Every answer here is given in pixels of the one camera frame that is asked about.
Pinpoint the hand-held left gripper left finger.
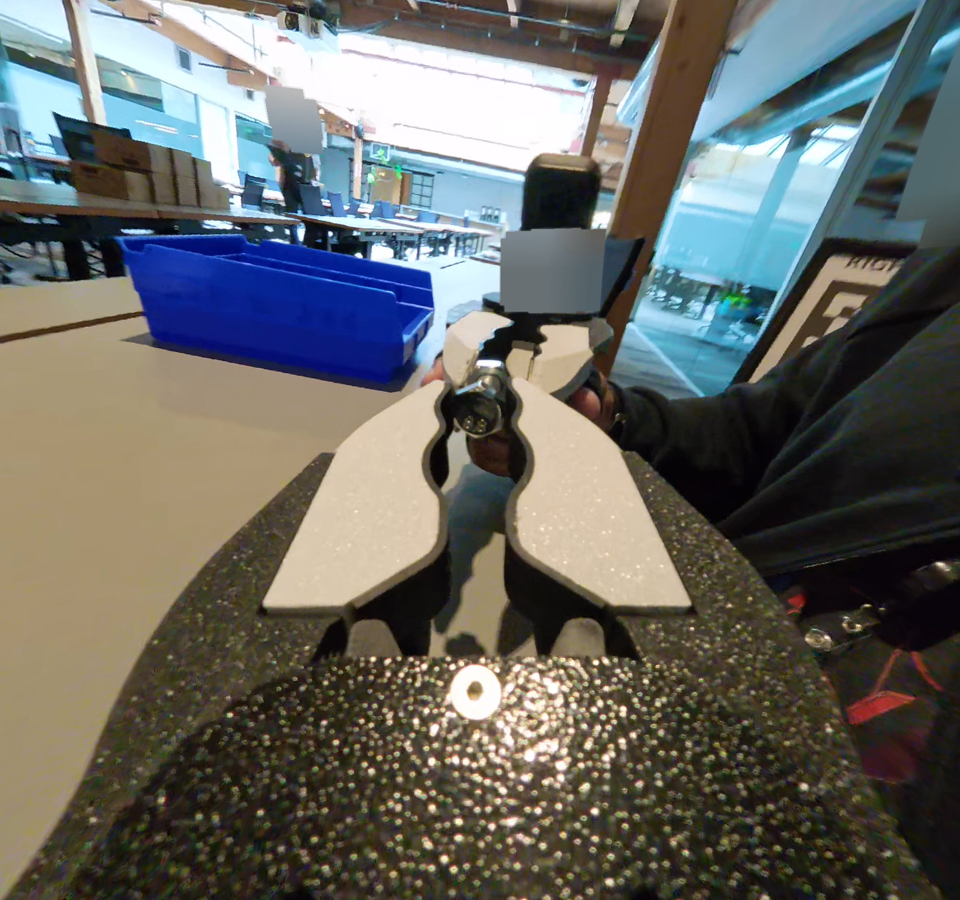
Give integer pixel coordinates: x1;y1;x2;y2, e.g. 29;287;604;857
261;379;453;613

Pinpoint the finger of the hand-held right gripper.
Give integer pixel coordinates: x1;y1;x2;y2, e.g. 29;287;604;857
527;318;614;400
442;313;516;391

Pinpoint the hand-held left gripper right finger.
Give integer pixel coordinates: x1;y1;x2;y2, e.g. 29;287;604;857
504;377;693;612

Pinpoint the silver hex nut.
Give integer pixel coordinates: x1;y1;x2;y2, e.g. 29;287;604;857
463;358;516;392

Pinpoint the silver hex bolt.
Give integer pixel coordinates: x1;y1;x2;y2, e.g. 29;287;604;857
442;384;519;440

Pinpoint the person's right forearm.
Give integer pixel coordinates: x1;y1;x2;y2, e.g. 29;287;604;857
611;247;960;571

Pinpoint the person's right hand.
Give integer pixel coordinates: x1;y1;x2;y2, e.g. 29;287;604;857
418;357;627;479

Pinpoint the black mesh office chair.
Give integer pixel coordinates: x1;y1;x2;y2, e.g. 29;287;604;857
601;237;648;316

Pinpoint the row of office desks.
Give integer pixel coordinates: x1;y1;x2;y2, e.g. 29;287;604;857
288;210;498;265

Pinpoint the blue plastic bin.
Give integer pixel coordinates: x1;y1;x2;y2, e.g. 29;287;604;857
116;234;437;385

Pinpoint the row of office chairs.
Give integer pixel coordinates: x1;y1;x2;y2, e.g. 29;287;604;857
240;176;423;223

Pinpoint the black framed marker board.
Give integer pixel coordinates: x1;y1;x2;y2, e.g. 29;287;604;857
735;238;925;385

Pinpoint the ceiling projector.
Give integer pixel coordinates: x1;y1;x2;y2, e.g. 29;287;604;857
276;7;340;40

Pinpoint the black bag with red trim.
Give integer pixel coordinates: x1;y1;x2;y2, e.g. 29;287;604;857
772;561;960;790

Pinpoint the wooden desk with black legs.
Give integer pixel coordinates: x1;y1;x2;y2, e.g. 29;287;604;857
0;178;303;280

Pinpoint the stack of cardboard boxes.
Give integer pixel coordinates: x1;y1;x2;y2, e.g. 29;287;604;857
71;131;231;208

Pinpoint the wooden support post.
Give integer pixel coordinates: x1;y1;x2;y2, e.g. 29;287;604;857
600;0;761;377
581;75;614;160

